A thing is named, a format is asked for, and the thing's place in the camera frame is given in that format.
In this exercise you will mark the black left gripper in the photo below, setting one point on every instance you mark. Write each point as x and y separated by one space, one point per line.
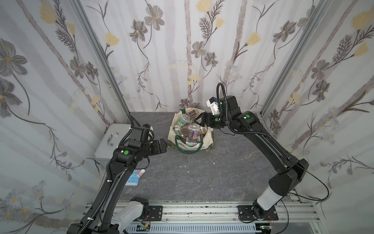
159 146

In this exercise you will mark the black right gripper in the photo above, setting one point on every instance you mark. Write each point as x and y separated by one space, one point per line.
205 118

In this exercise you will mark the clear purple label seed jar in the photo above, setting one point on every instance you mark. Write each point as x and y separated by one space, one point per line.
194 131

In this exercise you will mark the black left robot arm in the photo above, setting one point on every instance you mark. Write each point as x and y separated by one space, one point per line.
101 218

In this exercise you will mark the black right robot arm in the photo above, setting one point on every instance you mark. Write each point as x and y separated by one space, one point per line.
290 171

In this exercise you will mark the cream canvas tote bag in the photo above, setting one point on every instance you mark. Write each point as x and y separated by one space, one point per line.
176 128

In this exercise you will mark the teal label seed jar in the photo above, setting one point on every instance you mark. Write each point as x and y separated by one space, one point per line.
183 120

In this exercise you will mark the grey label seed jar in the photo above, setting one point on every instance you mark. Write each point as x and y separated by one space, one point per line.
191 142

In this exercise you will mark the small white pink tube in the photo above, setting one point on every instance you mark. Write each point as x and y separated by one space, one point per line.
141 173

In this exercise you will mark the blue face mask pack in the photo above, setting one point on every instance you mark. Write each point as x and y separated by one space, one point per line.
133 179

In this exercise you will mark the grey metal case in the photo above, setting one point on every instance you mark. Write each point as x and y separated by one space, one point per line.
110 142

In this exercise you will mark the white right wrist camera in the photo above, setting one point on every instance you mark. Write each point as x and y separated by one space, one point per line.
214 106

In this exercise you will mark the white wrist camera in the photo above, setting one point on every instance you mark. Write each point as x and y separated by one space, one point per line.
214 106
147 126

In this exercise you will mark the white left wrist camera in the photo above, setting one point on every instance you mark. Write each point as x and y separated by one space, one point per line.
147 126

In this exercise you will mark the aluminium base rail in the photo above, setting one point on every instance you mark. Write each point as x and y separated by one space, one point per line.
226 217

